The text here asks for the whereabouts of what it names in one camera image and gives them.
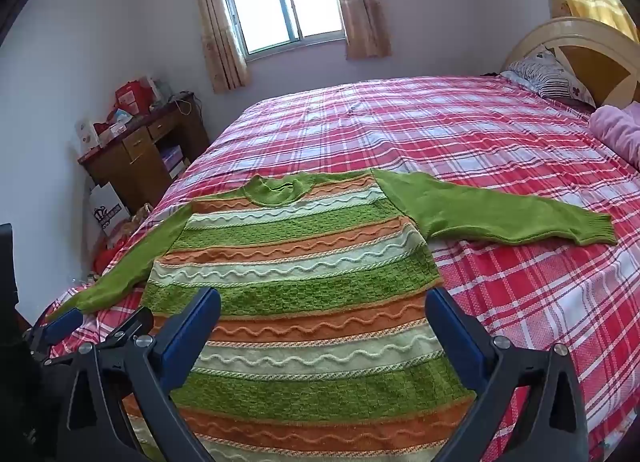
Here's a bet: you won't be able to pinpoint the small white box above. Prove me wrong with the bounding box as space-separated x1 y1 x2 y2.
75 119 101 150

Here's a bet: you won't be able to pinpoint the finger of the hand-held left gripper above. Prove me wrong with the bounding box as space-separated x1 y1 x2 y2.
30 309 83 353
102 307 153 345

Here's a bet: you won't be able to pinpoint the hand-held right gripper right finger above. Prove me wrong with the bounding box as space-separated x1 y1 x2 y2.
424 286 593 462

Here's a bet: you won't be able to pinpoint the pink blanket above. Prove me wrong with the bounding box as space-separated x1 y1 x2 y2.
589 103 640 168

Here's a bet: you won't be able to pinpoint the striped floral pillow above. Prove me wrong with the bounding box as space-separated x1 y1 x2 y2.
500 45 598 108

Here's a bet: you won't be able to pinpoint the bed with red plaid sheet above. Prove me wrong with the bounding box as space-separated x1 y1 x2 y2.
45 73 640 462

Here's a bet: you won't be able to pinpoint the white paper bag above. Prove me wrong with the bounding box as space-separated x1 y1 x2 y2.
89 182 131 243

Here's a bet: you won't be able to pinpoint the brown wooden desk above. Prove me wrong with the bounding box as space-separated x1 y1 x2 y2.
77 95 211 215

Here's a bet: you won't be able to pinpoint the green orange striped knit sweater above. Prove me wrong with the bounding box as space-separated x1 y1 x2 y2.
47 168 618 462

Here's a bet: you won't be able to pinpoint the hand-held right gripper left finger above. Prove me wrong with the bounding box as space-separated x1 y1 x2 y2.
57 286 222 462

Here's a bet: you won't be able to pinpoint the cream wooden headboard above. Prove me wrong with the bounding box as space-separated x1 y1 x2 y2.
502 16 640 106

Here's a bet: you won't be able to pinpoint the red bags on desk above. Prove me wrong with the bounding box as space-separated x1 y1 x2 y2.
114 80 153 116

